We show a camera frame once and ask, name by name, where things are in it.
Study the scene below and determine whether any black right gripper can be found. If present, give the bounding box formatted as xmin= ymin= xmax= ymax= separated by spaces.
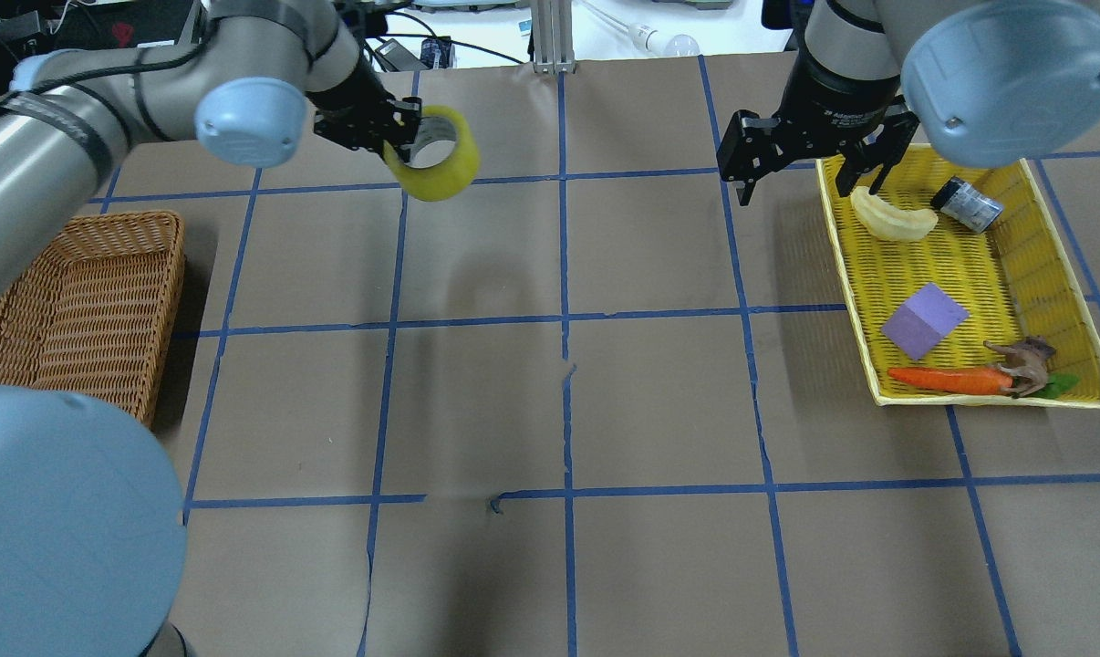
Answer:
xmin=716 ymin=96 xmax=919 ymax=207

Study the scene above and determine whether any yellow tape roll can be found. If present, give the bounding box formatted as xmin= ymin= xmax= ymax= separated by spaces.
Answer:
xmin=387 ymin=105 xmax=481 ymax=202

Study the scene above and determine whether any aluminium frame post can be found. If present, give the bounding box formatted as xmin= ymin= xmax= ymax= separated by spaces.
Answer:
xmin=529 ymin=0 xmax=576 ymax=75

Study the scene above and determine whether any white light bulb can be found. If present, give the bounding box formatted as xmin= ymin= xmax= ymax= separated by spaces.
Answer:
xmin=624 ymin=24 xmax=701 ymax=57

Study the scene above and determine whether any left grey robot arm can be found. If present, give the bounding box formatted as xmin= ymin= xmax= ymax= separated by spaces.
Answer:
xmin=0 ymin=1 xmax=422 ymax=296

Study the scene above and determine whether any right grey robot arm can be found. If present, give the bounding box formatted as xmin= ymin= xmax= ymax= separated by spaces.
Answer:
xmin=717 ymin=1 xmax=1100 ymax=204

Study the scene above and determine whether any yellow plastic tray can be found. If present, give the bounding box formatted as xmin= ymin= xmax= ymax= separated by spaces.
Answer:
xmin=815 ymin=144 xmax=1100 ymax=409

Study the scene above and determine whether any purple cube block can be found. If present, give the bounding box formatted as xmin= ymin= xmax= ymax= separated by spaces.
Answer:
xmin=882 ymin=282 xmax=970 ymax=360

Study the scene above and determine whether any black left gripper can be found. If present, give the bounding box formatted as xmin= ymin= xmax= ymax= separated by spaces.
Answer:
xmin=314 ymin=92 xmax=422 ymax=167

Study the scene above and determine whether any pale banana slice toy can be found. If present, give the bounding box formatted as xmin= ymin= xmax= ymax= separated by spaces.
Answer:
xmin=849 ymin=186 xmax=939 ymax=243

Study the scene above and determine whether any small black can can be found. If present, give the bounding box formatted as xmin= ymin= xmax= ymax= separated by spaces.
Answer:
xmin=930 ymin=176 xmax=1004 ymax=236

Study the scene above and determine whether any orange toy carrot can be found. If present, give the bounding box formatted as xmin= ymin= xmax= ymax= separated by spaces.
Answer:
xmin=887 ymin=366 xmax=1080 ymax=399

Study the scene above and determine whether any brown wicker basket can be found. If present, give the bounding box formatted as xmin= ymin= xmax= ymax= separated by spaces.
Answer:
xmin=0 ymin=211 xmax=186 ymax=427

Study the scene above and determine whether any brown toy horse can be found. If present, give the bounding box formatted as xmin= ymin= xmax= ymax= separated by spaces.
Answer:
xmin=982 ymin=336 xmax=1057 ymax=398

